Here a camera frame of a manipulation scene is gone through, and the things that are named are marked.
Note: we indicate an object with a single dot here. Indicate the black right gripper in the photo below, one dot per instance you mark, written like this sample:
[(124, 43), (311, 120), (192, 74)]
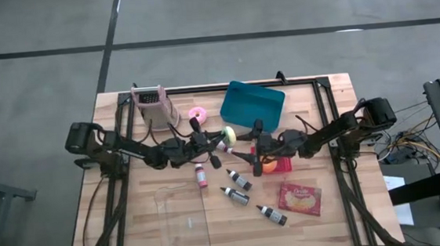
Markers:
[(269, 143)]

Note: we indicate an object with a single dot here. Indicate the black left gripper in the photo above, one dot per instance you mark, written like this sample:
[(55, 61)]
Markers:
[(202, 142)]

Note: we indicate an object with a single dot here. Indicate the pink frosted toy donut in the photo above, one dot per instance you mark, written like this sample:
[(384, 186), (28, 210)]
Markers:
[(201, 112)]

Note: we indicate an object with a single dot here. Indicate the orange frosted toy donut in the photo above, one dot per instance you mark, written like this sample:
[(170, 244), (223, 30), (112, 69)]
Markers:
[(270, 167)]

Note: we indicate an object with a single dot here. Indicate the black food colouring bottle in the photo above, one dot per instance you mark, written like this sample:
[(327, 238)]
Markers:
[(235, 196), (273, 216), (240, 180)]

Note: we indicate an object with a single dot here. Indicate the red cracker packet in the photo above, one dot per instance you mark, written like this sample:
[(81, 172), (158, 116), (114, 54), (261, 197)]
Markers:
[(300, 199)]

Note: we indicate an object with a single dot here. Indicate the clear plastic bin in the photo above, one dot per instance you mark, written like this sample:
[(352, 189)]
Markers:
[(183, 228)]

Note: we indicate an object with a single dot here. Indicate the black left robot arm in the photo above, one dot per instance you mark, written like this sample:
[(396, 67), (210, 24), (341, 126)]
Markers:
[(135, 147)]

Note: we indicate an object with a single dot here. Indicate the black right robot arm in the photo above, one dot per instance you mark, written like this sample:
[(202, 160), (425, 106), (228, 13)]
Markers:
[(323, 136)]

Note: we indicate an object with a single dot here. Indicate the red plastic basket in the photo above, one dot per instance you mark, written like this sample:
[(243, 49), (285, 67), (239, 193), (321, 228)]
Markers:
[(284, 165)]

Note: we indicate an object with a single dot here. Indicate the teal plastic bin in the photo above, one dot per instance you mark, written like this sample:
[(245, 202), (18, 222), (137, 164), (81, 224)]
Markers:
[(250, 105)]

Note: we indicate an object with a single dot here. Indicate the pink box grater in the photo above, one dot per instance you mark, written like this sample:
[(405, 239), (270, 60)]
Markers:
[(156, 112)]

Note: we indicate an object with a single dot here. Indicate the white paper sheet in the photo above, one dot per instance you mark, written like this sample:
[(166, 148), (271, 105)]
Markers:
[(397, 203)]

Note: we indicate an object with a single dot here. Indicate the black flat bar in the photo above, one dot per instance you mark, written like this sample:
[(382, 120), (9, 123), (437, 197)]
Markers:
[(425, 187)]

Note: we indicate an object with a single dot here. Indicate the black aluminium table frame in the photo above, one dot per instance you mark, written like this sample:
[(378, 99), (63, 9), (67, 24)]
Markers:
[(201, 88)]

